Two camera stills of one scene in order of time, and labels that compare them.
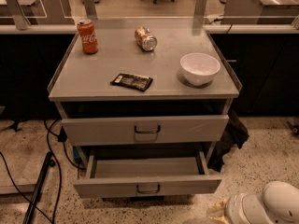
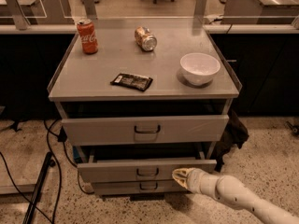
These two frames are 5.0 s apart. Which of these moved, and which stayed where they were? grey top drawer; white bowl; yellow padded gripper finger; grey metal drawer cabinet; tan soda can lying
Moved: yellow padded gripper finger
Stayed: grey top drawer; tan soda can lying; white bowl; grey metal drawer cabinet
